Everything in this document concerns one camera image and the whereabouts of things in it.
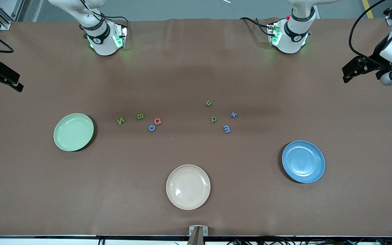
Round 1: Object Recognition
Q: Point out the beige plate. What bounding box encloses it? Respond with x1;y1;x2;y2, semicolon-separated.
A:
166;164;211;210

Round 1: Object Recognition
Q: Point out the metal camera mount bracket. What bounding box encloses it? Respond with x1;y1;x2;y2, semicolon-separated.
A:
187;225;209;245

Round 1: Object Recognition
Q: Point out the blue plate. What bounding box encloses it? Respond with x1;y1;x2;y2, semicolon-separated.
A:
282;140;326;184

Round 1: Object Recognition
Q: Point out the metal base connector bracket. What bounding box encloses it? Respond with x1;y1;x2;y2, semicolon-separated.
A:
267;21;281;46
113;23;129;49

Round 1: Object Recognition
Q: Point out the white table edge rail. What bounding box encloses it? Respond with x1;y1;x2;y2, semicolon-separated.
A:
0;235;392;245

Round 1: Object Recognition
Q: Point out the light green plate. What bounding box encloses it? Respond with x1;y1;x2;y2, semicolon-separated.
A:
53;113;95;152

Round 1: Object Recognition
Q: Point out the black base power cable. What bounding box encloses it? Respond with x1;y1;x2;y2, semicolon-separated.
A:
102;15;130;31
240;17;272;36

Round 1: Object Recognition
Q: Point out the brown table cover sheet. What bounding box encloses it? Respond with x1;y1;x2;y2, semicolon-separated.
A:
0;18;392;237

